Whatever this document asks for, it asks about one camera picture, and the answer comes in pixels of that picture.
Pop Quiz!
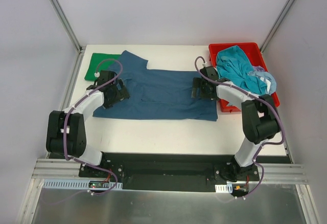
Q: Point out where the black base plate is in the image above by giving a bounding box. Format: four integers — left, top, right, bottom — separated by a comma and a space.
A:
48, 150, 293, 191

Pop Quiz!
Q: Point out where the dark blue t-shirt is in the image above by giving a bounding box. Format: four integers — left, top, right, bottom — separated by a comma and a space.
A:
93, 51, 218, 121

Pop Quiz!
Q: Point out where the right white cable duct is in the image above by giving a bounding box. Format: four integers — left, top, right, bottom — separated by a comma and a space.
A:
215, 184, 233, 194

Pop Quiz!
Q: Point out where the left aluminium frame post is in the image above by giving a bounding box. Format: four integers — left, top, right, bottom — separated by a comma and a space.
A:
49, 0, 83, 53

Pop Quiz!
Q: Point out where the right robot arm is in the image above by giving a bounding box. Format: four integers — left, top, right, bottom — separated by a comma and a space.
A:
192, 66, 282, 182

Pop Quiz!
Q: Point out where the right aluminium frame post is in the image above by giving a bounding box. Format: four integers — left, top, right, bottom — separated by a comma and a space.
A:
260, 0, 296, 54

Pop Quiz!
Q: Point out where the white cable duct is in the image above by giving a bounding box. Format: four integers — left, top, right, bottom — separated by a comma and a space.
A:
43, 179, 123, 191
215, 184, 233, 194

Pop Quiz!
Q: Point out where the light blue t-shirt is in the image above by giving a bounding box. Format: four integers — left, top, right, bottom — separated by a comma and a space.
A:
248, 66, 277, 95

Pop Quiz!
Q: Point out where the green t-shirt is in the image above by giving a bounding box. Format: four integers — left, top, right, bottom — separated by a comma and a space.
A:
84, 53, 120, 81

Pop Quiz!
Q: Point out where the left white cable duct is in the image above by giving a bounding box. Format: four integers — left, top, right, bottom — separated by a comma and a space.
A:
43, 179, 123, 191

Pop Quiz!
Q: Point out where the aluminium frame post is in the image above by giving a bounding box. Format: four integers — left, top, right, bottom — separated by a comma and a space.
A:
260, 0, 296, 54
49, 0, 83, 53

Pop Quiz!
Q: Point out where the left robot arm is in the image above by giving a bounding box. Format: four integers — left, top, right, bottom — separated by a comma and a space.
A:
46, 70, 130, 177

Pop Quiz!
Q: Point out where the teal t-shirt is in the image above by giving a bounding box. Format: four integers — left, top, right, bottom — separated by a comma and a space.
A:
216, 46, 267, 95

